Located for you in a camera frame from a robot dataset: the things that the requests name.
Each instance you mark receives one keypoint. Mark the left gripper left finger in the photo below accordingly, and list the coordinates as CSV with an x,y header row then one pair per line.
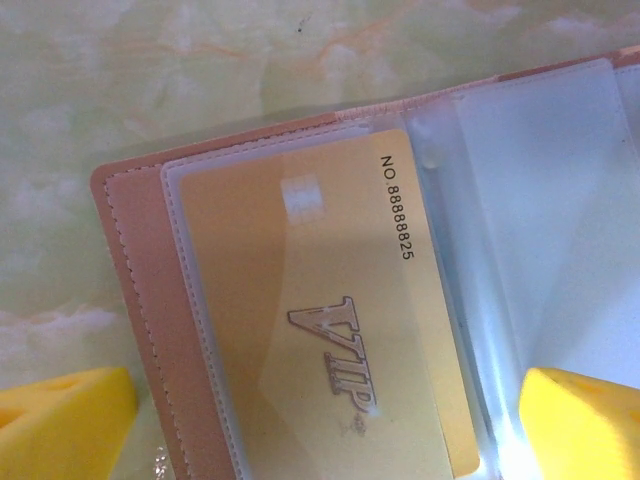
x,y
60,425

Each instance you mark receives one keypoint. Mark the gold VIP card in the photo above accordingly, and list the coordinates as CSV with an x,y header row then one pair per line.
x,y
310,280

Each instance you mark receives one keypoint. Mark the pink leather card holder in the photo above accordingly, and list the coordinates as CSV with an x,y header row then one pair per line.
x,y
145,260

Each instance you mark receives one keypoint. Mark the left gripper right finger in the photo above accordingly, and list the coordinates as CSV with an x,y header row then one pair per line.
x,y
585,430

